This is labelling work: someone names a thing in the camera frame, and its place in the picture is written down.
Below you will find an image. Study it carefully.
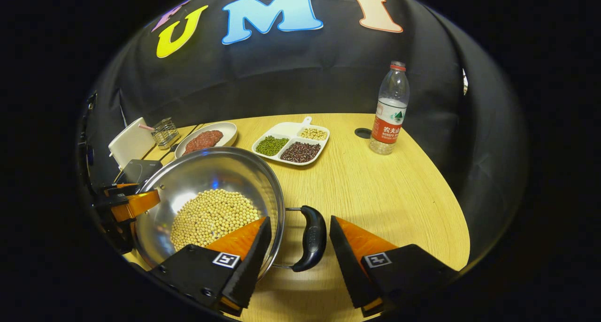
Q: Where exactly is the white divided bean dish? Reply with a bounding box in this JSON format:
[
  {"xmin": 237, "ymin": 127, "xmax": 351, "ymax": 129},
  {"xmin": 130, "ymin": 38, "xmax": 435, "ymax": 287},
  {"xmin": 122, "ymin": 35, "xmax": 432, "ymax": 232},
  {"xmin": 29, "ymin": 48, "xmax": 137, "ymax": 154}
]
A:
[{"xmin": 252, "ymin": 116, "xmax": 331, "ymax": 166}]

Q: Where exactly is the black power cable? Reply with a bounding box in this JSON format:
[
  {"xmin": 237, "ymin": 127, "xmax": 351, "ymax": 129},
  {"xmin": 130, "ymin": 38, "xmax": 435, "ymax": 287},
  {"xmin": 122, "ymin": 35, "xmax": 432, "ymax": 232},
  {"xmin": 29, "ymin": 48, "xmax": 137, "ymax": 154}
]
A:
[{"xmin": 160, "ymin": 123, "xmax": 206, "ymax": 162}]

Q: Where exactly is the white round plate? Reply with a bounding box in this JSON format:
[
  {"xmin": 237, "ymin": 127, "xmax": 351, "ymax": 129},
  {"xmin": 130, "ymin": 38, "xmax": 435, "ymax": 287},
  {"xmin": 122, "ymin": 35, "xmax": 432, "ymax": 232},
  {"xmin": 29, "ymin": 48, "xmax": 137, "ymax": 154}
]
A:
[{"xmin": 175, "ymin": 122, "xmax": 238, "ymax": 159}]

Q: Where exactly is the steel pot with black handles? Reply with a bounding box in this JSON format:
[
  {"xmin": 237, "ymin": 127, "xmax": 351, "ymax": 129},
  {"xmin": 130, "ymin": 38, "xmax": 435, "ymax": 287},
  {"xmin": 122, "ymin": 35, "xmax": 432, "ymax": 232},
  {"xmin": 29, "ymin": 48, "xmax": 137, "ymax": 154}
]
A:
[{"xmin": 133, "ymin": 147, "xmax": 328, "ymax": 280}]

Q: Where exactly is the wire mesh holder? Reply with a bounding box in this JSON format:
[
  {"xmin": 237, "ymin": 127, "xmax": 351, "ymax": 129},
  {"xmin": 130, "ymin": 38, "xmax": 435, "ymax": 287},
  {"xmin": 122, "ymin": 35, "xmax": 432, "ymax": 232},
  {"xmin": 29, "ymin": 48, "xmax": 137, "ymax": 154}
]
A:
[{"xmin": 152, "ymin": 117, "xmax": 180, "ymax": 150}]

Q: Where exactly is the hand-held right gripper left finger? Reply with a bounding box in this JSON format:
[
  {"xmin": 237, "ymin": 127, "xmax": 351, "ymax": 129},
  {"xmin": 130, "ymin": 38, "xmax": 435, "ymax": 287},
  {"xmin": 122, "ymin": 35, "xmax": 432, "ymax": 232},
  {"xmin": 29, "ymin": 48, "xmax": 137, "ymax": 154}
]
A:
[{"xmin": 149, "ymin": 216, "xmax": 273, "ymax": 317}]

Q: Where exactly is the clear water bottle red label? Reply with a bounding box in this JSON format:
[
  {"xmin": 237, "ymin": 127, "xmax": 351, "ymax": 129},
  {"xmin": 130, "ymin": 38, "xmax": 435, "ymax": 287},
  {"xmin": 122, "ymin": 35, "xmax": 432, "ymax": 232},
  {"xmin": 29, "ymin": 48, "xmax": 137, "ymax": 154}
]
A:
[{"xmin": 369, "ymin": 61, "xmax": 410, "ymax": 155}]

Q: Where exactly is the black induction cooktop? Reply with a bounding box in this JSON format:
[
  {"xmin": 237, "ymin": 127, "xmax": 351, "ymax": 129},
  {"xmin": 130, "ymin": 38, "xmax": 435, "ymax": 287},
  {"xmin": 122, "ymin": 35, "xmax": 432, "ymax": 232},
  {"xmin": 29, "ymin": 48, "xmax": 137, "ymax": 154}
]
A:
[{"xmin": 115, "ymin": 159, "xmax": 163, "ymax": 186}]

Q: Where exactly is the white toaster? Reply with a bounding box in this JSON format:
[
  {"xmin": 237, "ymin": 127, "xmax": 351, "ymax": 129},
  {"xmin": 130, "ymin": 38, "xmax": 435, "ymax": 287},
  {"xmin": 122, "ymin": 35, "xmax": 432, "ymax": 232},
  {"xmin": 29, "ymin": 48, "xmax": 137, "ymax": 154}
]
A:
[{"xmin": 108, "ymin": 117, "xmax": 155, "ymax": 170}]

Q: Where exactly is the pile of soybeans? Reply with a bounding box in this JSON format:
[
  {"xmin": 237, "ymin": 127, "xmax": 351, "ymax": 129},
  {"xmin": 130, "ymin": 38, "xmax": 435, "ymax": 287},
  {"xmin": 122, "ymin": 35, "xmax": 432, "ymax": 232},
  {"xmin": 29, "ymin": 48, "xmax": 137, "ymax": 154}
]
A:
[{"xmin": 170, "ymin": 189, "xmax": 262, "ymax": 252}]

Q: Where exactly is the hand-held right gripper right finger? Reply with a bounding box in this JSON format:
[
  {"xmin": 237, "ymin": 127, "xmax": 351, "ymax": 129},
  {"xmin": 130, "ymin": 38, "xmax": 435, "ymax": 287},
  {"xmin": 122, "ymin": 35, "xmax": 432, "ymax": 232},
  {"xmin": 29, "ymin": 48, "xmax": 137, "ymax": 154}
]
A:
[{"xmin": 329, "ymin": 215, "xmax": 458, "ymax": 317}]

